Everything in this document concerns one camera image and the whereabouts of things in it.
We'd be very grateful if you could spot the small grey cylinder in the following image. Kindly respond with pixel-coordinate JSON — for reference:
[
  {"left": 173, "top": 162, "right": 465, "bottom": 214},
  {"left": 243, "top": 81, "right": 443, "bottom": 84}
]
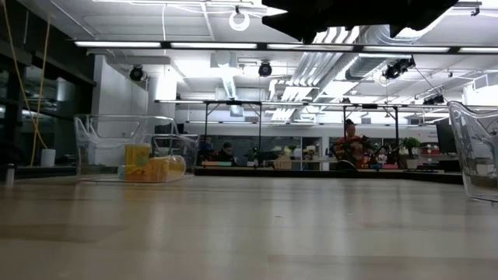
[{"left": 4, "top": 163, "right": 16, "bottom": 187}]

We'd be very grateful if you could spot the white cylindrical container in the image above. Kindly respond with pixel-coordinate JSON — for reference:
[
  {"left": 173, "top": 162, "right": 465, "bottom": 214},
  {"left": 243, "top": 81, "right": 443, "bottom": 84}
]
[{"left": 40, "top": 148, "right": 57, "bottom": 168}]

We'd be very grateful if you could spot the clear plastic bin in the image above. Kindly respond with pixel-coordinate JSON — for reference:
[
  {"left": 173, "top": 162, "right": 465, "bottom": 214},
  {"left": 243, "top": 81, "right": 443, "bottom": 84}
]
[
  {"left": 446, "top": 100, "right": 498, "bottom": 204},
  {"left": 73, "top": 114, "right": 200, "bottom": 184}
]

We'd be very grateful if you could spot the white cable coil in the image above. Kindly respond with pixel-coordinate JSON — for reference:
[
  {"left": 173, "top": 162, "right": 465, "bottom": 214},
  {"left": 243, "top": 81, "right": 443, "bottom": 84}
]
[{"left": 228, "top": 9, "right": 251, "bottom": 32}]

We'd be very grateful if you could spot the black aluminium table frame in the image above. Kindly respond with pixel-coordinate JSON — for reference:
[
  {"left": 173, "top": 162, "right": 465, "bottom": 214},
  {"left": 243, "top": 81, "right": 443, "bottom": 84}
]
[{"left": 0, "top": 165, "right": 465, "bottom": 186}]

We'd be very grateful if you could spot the black metal gantry frame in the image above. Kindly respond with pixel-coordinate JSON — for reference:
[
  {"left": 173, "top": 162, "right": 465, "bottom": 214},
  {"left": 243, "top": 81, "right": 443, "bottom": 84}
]
[
  {"left": 202, "top": 100, "right": 265, "bottom": 168},
  {"left": 341, "top": 103, "right": 401, "bottom": 156}
]

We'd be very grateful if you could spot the brown cardboard box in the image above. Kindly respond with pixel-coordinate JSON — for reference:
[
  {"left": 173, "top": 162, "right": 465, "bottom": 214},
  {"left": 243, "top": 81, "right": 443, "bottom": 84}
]
[{"left": 273, "top": 152, "right": 293, "bottom": 170}]

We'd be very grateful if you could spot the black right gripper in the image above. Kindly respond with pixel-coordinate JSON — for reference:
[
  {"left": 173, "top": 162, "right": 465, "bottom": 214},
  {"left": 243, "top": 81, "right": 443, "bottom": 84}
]
[{"left": 261, "top": 0, "right": 461, "bottom": 44}]

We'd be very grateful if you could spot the yellow extension cord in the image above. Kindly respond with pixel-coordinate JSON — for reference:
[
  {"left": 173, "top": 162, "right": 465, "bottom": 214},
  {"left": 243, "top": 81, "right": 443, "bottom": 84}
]
[{"left": 1, "top": 0, "right": 48, "bottom": 151}]

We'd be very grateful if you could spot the person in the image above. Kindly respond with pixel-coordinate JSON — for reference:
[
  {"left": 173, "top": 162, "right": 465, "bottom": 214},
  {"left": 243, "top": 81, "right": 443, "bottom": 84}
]
[
  {"left": 335, "top": 118, "right": 373, "bottom": 170},
  {"left": 198, "top": 135, "right": 214, "bottom": 163},
  {"left": 212, "top": 142, "right": 237, "bottom": 164}
]

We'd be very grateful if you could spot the black monitor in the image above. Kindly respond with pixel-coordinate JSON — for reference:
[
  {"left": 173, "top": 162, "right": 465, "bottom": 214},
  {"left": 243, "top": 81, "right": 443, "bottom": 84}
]
[{"left": 435, "top": 117, "right": 458, "bottom": 155}]

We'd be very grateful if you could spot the yellow hanging cord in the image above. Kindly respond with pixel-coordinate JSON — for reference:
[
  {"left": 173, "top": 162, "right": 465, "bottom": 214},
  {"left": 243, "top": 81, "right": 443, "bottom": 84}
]
[{"left": 30, "top": 21, "right": 51, "bottom": 157}]

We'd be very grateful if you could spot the potted green plant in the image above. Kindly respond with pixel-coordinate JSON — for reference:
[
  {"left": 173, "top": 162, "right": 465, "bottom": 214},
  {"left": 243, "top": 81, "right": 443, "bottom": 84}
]
[{"left": 402, "top": 136, "right": 423, "bottom": 171}]

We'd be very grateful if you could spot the long ceiling light bar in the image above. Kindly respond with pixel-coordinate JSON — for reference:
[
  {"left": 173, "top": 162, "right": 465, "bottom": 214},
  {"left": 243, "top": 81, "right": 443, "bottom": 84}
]
[{"left": 73, "top": 38, "right": 498, "bottom": 54}]

